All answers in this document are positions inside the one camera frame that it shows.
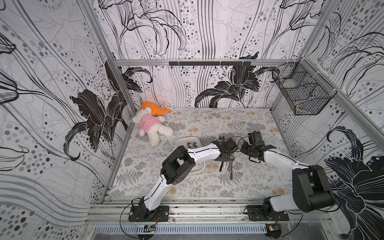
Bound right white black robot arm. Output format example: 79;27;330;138
241;132;336;216

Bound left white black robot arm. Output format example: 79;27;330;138
139;139;238;213

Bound plain silver spoon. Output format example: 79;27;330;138
230;167;234;181

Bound white rectangular storage tray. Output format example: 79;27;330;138
176;137;206;175

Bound white teddy bear pink shirt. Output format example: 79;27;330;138
132;107;174;148

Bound orange plush toy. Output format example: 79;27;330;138
141;101;171;116

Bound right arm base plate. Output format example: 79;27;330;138
244;205;289;223

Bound black wire basket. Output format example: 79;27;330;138
272;63;335;116

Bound aluminium front rail frame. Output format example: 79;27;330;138
86;197;334;224

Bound black bar on rail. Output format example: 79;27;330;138
169;61;251;66

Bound white slotted cable duct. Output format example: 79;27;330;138
94;224;267;236

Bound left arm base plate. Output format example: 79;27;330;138
129;206;170;223

